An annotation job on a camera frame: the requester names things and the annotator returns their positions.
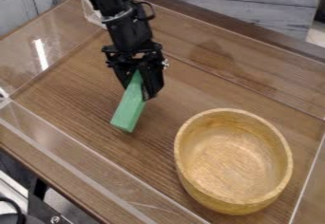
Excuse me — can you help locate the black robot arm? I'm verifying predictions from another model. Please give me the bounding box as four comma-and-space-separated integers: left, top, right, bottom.
89, 0, 165, 101

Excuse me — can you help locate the brown wooden bowl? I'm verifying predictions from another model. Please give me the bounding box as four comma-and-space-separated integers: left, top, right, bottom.
174, 108, 293, 215

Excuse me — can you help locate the black cable under table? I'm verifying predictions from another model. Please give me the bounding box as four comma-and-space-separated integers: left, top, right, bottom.
0, 196, 27, 224

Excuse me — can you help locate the clear acrylic front wall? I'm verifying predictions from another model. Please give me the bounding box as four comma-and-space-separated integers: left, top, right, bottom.
0, 99, 210, 224

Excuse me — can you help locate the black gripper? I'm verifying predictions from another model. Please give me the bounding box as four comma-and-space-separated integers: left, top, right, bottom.
102, 41, 165, 101

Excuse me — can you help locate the clear acrylic corner bracket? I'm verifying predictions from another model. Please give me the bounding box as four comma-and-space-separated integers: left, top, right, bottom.
82, 0, 106, 28

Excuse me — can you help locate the green rectangular block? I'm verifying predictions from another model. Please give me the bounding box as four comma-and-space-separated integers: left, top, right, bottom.
111, 72, 145, 133

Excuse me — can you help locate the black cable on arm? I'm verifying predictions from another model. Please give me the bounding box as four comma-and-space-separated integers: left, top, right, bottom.
133, 0, 158, 22

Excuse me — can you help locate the black table leg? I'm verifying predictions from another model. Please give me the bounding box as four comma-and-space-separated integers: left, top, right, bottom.
28, 177, 48, 200

